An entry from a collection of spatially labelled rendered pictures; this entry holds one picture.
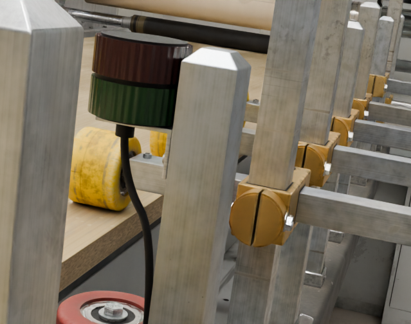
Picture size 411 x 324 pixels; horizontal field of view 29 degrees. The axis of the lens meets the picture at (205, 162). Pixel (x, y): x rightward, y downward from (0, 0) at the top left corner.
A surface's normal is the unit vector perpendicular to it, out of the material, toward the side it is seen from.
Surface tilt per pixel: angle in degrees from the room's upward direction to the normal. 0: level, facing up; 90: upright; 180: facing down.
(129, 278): 90
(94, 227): 0
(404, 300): 90
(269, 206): 90
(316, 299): 0
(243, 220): 90
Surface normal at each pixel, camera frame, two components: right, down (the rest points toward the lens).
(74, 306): 0.13, -0.97
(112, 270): 0.95, 0.18
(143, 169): -0.28, 0.18
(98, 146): -0.09, -0.60
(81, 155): -0.19, -0.26
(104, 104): -0.59, 0.11
